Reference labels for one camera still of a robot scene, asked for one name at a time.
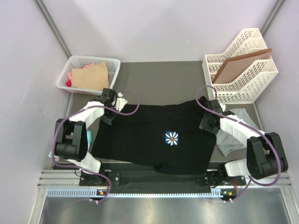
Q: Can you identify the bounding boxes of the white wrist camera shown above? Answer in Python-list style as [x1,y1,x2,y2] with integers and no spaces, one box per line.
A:
[114,92,128,112]
[220,103,226,112]

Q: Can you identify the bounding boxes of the brown cardboard sheet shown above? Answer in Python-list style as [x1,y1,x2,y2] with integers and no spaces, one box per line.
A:
[212,49,273,84]

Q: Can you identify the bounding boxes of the cream perforated file organizer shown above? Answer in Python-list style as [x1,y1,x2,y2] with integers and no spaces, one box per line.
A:
[202,28,278,104]

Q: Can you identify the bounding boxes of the grey t-shirt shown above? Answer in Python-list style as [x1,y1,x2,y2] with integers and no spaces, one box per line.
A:
[216,108,258,156]

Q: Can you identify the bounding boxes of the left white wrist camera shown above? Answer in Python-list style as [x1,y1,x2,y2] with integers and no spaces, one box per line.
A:
[114,92,128,112]

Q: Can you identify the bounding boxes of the teal cat ear headphones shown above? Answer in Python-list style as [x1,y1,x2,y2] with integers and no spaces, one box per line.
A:
[48,130,93,161]

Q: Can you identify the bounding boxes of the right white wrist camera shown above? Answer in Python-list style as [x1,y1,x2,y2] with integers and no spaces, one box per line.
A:
[220,103,226,112]

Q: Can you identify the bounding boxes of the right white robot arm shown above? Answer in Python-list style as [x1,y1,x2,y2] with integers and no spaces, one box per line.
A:
[199,111,288,185]

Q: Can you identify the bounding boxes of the tan folded t-shirt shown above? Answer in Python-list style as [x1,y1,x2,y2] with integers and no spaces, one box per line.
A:
[70,62,110,91]

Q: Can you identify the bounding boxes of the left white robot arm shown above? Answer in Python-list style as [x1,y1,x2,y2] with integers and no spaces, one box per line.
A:
[52,88,127,185]

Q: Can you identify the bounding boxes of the black daisy print t-shirt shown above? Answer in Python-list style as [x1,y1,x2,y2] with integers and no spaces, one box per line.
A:
[91,100,216,175]

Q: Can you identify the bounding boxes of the white plastic laundry basket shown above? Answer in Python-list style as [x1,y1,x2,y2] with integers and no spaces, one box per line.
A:
[56,56,121,96]

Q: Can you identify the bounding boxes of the white slotted cable duct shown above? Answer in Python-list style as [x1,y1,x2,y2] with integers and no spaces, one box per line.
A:
[47,188,223,198]

